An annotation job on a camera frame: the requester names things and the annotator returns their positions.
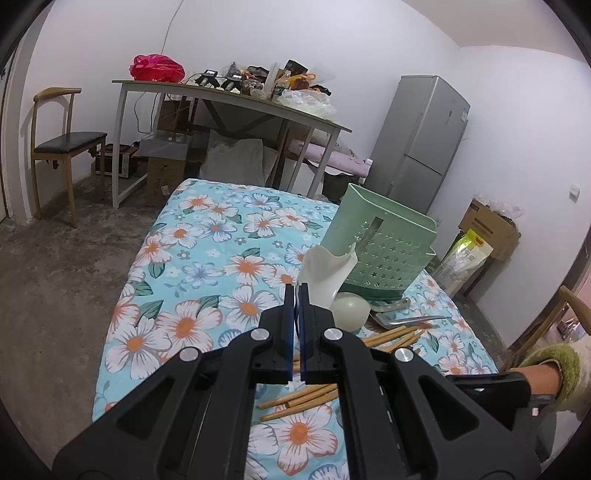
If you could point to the dark waste bin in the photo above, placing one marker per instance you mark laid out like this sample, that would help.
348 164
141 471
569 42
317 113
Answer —
337 184

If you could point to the small cardboard box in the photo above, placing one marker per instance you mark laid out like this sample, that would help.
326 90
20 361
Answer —
164 182

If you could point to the white wall outlet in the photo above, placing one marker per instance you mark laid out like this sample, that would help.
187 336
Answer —
574 191

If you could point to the yellow white rice bag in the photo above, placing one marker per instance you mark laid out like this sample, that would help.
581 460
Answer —
464 263

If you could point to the crumpled clear plastic sheet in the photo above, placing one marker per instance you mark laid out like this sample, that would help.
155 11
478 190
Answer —
501 207

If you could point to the flat brown cardboard box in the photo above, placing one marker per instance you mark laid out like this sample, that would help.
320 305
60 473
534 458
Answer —
173 115

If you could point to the black electronic device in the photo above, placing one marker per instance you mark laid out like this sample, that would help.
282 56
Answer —
231 84
207 78

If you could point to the clear plastic storage bin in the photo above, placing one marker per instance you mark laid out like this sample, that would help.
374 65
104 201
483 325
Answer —
166 145

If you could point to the clear plastic bag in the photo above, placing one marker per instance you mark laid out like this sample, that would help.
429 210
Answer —
307 104

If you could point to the wooden table with white legs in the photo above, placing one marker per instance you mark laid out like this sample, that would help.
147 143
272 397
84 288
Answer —
231 97

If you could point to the beige rice paddle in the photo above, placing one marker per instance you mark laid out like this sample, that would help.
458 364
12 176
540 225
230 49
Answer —
348 311

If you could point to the red plastic bag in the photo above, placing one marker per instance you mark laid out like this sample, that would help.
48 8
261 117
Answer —
156 68

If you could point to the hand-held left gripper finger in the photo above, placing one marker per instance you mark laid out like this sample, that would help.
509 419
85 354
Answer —
302 323
291 323

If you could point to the light wooden chair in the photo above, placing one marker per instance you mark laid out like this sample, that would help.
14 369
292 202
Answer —
572 314

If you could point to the toaster oven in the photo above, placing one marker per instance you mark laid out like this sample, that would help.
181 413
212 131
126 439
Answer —
115 161

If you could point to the floral blue blanket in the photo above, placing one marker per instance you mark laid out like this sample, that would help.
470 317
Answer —
207 258

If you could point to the metal spatula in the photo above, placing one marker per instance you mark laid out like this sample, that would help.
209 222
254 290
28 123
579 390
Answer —
406 321

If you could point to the large cardboard box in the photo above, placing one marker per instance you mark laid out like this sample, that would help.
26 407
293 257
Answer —
489 235

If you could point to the wooden chair with black seat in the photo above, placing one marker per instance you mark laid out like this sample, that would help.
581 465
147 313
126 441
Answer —
69 141

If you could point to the white woven sack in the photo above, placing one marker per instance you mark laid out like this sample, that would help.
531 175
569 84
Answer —
219 154
254 161

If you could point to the pink rolled mat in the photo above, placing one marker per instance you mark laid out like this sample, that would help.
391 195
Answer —
323 157

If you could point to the green plastic utensil holder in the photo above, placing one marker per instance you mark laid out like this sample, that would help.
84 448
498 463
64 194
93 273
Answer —
392 263

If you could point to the white soup spoon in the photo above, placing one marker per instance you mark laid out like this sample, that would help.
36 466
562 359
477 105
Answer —
323 277

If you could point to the pile of food packages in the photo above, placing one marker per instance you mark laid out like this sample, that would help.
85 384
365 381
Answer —
277 78

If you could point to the grey refrigerator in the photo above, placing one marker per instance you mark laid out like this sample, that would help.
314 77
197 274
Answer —
415 147

